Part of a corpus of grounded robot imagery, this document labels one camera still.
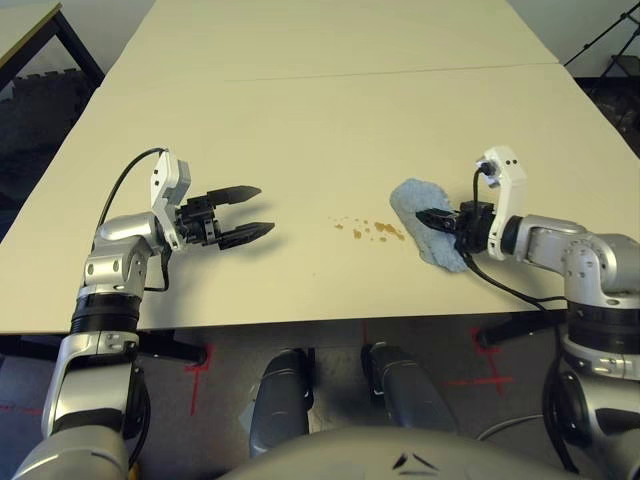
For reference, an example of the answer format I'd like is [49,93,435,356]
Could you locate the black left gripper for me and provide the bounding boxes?
[174,183,277,251]

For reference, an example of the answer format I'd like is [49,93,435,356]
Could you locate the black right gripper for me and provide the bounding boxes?
[415,199,497,256]

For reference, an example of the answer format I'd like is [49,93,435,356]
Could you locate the blue terry rag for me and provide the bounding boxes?
[388,177,472,274]

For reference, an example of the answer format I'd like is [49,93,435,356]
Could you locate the large brown spill spots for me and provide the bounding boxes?
[327,214,407,242]

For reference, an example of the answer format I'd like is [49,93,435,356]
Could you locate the black table foot bar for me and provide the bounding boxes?
[474,304,571,349]
[0,329,209,366]

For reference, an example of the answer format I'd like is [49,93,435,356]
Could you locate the grey right robot leg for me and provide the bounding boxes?
[360,342,459,436]

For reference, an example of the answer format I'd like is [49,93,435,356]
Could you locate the grey robot leg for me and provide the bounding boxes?
[360,342,459,436]
[248,348,316,459]

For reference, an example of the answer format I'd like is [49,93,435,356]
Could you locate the grey left robot leg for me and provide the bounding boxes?
[248,348,316,459]

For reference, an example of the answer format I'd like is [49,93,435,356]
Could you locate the black foam floor mat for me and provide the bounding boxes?
[0,72,96,211]

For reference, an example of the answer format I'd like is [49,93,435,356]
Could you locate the black tripod stand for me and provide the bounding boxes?
[563,7,640,79]

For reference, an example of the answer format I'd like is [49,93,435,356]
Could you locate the grey robot torso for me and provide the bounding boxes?
[219,424,566,480]

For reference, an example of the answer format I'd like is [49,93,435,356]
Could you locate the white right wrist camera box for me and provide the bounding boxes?
[474,145,528,261]

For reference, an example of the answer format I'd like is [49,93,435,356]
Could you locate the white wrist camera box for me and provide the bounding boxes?
[148,148,192,251]
[474,145,528,261]

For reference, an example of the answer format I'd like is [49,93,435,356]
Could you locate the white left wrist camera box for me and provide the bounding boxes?
[148,148,192,251]

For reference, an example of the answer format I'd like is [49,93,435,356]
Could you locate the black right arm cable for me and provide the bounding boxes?
[462,164,581,474]

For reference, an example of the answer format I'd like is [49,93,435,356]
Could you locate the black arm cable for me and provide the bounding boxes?
[462,164,581,474]
[94,146,171,294]

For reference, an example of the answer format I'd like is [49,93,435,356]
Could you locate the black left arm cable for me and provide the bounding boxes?
[94,146,171,294]

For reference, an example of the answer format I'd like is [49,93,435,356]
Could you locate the white floor cable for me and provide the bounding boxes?
[477,413,546,441]

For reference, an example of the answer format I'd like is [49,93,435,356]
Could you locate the side table with black frame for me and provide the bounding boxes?
[0,2,106,91]

